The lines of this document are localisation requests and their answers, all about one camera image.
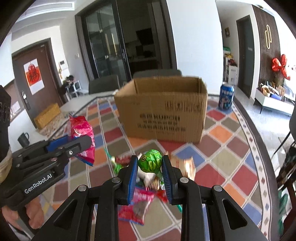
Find red snack bag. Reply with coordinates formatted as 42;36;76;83
67;115;95;166

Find pink red snack packet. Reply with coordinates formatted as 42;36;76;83
118;187;154;225

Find beige Fortune Biscuits bag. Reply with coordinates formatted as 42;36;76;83
169;155;196;181

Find green lollipop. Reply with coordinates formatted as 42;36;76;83
137;149;164;184

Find person's left hand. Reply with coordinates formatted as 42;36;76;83
1;196;45;230

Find colourful checkered tablecloth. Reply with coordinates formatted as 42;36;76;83
41;96;280;240

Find yellow woven box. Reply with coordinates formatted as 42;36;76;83
34;103;61;130

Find dark mug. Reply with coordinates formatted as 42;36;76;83
18;133;30;148

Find brown entrance door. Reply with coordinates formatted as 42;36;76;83
12;39;66;126

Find white stool with items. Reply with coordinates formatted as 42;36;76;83
58;75;89;99

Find dark chair left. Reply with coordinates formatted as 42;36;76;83
88;74;120;94

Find dark chair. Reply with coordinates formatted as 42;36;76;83
88;74;120;94
133;69;182;79

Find red fu poster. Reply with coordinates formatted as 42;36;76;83
23;58;45;95

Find brown cardboard box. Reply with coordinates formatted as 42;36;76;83
114;76;208;143

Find dark chair middle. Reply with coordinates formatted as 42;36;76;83
133;69;182;79

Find black glass sliding door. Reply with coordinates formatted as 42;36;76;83
75;1;177;84

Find blue Pepsi can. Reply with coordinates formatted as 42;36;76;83
218;82;234;110

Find white low cabinet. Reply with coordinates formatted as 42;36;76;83
254;85;294;116

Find white storage shelf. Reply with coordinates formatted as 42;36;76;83
223;47;238;85

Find red bow decoration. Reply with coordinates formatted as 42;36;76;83
271;54;290;80

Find dark interior door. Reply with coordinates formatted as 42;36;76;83
236;15;254;98

